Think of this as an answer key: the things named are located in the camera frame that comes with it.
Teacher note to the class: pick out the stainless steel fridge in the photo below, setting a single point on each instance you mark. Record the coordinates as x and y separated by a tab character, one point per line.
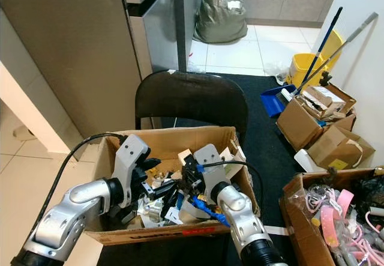
156	26

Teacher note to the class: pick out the brown wooden cabinet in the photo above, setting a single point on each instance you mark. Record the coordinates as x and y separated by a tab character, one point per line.
72	50

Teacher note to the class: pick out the pink plastic band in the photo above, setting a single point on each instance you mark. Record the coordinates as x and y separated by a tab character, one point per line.
328	224

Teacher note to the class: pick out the cardboard box of pink items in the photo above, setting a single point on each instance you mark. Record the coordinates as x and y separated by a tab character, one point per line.
297	218

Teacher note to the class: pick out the cardboard box yellow sticker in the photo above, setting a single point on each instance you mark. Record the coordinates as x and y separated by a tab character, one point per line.
336	149

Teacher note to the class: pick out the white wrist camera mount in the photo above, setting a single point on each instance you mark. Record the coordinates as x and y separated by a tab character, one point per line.
210	158
131	158

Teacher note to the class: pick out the yellow mop bucket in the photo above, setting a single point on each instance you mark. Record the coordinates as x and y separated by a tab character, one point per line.
300	68

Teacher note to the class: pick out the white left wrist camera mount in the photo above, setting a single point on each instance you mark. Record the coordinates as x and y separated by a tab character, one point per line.
131	158

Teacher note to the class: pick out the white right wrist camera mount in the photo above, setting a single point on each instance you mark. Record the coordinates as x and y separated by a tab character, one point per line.
210	158

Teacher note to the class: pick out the black chair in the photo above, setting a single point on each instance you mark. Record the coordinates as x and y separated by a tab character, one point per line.
192	101

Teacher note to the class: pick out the grey green garbage bag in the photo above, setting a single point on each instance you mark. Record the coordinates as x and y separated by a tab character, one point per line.
219	17

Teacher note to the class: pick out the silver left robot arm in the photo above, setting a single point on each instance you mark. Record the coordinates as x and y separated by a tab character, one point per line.
72	218

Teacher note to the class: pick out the cardboard box of trash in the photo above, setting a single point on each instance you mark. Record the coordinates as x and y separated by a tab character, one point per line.
186	137

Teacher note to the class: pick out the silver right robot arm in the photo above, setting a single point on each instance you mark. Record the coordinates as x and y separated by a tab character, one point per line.
246	224

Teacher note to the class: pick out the white plastic container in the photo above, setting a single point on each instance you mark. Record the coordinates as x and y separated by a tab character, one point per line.
305	161

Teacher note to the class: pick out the open cardboard box with paper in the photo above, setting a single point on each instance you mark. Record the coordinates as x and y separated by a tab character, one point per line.
294	125

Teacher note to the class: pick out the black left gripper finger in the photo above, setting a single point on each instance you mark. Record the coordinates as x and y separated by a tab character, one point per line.
168	189

